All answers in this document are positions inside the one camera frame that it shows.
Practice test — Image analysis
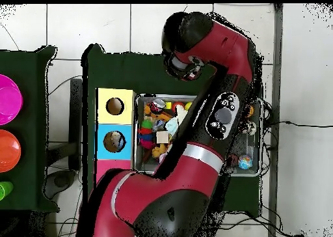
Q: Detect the bag of coloured spiky balls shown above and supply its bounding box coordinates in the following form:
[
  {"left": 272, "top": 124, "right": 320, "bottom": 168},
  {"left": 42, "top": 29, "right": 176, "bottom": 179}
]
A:
[{"left": 138, "top": 119, "right": 156, "bottom": 149}]

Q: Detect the wooden box with three holes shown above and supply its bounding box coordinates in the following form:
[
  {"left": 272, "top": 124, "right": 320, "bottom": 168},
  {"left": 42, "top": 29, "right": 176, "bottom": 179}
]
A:
[{"left": 95, "top": 87, "right": 137, "bottom": 183}]

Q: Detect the clear mesh bin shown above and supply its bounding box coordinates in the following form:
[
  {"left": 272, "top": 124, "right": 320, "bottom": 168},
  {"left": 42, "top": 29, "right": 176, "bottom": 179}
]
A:
[{"left": 134, "top": 93, "right": 264, "bottom": 178}]

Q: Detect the red silver soda can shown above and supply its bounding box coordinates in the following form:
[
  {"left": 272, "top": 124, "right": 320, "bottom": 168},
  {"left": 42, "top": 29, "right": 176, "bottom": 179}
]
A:
[{"left": 150, "top": 98, "right": 167, "bottom": 115}]

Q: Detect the brown toy football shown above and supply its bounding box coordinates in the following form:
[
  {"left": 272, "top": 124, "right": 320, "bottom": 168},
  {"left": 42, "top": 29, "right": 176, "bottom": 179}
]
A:
[{"left": 226, "top": 153, "right": 239, "bottom": 169}]

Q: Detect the small globe ball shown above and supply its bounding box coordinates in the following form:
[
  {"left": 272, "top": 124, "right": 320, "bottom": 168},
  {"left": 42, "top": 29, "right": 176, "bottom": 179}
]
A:
[{"left": 238, "top": 154, "right": 254, "bottom": 170}]

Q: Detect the pink plate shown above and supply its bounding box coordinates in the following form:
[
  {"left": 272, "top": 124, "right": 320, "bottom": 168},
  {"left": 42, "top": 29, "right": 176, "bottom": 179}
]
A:
[{"left": 0, "top": 74, "right": 24, "bottom": 126}]

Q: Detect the orange plate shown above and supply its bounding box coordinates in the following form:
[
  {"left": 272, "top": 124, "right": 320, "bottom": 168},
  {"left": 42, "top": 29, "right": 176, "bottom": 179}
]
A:
[{"left": 0, "top": 130, "right": 22, "bottom": 174}]

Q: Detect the green cup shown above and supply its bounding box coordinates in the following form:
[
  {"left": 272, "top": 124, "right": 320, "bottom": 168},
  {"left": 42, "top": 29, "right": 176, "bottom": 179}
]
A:
[{"left": 0, "top": 181, "right": 14, "bottom": 201}]

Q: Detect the black cable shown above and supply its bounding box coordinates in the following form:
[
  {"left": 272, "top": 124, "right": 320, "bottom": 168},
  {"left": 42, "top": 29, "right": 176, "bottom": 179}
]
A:
[{"left": 264, "top": 98, "right": 333, "bottom": 130}]

